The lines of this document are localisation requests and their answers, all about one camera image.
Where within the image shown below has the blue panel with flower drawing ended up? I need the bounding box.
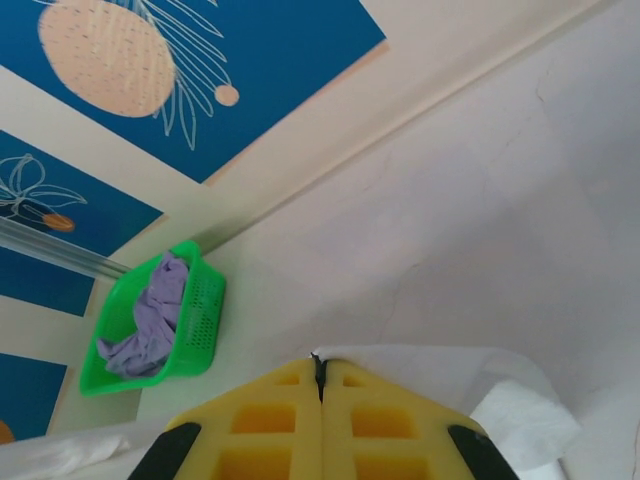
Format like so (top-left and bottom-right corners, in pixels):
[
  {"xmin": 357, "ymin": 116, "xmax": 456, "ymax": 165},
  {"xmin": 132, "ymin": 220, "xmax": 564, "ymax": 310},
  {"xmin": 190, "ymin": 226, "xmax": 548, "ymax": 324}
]
[{"xmin": 0, "ymin": 129, "xmax": 166, "ymax": 261}]

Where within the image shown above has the narrow blue wall panel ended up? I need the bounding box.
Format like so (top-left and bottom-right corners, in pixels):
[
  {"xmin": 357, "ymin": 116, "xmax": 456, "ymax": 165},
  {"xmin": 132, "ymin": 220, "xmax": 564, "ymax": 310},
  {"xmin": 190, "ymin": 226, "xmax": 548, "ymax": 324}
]
[{"xmin": 0, "ymin": 246, "xmax": 97, "ymax": 318}]

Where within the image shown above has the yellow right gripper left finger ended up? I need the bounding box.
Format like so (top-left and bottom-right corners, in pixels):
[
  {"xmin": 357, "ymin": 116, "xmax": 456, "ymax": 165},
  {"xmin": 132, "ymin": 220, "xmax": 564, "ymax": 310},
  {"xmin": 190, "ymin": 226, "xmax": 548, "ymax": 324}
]
[{"xmin": 133, "ymin": 357, "xmax": 322, "ymax": 480}]

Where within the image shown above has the blue panel with orange oval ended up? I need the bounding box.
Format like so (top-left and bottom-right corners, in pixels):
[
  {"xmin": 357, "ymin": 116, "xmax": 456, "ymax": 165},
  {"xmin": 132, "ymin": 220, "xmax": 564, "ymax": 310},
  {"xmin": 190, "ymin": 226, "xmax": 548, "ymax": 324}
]
[{"xmin": 0, "ymin": 351, "xmax": 69, "ymax": 445}]

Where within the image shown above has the white t-shirt with black print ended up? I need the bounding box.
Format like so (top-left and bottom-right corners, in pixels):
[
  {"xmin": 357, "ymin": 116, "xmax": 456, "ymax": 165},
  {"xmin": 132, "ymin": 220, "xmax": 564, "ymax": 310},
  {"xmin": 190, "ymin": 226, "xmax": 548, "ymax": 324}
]
[{"xmin": 0, "ymin": 344, "xmax": 584, "ymax": 480}]

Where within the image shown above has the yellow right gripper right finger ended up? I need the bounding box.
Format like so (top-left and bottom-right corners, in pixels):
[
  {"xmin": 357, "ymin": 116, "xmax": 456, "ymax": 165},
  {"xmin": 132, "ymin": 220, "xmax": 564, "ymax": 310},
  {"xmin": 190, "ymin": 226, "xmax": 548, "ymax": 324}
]
[{"xmin": 321, "ymin": 359, "xmax": 522, "ymax": 480}]

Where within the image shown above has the blue panel with peach circle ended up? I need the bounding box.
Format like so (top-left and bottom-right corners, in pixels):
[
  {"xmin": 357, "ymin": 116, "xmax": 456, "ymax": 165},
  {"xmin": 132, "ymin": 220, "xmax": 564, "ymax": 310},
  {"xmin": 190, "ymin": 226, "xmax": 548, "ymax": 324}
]
[{"xmin": 0, "ymin": 0, "xmax": 391, "ymax": 186}]

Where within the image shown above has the aluminium frame post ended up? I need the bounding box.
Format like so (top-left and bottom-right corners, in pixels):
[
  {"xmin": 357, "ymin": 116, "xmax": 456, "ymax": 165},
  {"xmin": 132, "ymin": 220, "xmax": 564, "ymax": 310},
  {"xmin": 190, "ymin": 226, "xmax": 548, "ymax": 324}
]
[{"xmin": 0, "ymin": 217, "xmax": 133, "ymax": 278}]

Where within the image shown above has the green plastic basket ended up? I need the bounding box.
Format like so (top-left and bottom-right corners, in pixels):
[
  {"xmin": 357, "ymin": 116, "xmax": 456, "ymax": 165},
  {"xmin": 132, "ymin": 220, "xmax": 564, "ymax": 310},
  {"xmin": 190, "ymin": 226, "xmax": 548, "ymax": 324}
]
[{"xmin": 78, "ymin": 239, "xmax": 228, "ymax": 399}]

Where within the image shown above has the purple t-shirt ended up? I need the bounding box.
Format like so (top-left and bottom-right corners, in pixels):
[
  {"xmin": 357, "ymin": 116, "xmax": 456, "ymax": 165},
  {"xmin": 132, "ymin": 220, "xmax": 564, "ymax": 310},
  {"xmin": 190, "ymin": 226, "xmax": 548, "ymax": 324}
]
[{"xmin": 96, "ymin": 251, "xmax": 192, "ymax": 379}]

